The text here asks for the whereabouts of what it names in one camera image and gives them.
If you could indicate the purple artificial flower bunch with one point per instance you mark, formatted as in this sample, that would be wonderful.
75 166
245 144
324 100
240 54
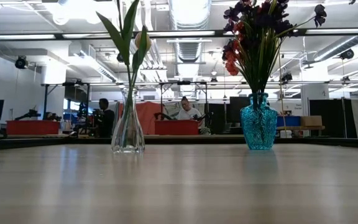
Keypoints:
244 12
319 14

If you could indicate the black background robot arm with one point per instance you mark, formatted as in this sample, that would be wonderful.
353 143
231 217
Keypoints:
30 114

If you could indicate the clear glass vase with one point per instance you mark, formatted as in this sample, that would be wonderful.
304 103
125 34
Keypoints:
127 133

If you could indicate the blue textured glass vase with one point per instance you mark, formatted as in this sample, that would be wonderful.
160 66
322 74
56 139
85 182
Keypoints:
259 124

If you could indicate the person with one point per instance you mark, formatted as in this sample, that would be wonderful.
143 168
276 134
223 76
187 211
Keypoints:
189 113
107 119

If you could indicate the red storage bin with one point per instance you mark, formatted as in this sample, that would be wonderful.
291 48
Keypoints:
33 127
176 127

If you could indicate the orange cloth screen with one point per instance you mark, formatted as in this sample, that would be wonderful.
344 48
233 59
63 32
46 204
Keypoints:
149 115

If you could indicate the black partition panel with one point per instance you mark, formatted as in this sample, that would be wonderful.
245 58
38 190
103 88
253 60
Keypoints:
216 118

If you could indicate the black beam with light strips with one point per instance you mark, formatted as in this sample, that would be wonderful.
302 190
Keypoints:
182 33

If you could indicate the blue storage bin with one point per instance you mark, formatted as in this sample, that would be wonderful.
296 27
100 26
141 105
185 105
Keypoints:
288 121

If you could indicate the wooden background table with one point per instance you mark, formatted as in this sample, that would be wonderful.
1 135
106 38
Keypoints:
303 127

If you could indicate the cardboard box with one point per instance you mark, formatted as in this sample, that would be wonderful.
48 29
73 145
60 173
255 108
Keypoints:
311 120

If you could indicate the black background panel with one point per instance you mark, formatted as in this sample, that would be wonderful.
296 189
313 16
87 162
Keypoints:
331 118

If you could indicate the black background rig frame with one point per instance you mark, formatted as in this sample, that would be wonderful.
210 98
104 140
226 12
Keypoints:
166 83

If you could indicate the black ceiling camera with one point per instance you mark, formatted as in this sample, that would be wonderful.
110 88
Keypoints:
347 54
286 77
120 58
20 62

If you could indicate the silver ventilation duct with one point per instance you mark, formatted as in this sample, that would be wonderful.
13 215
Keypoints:
190 18

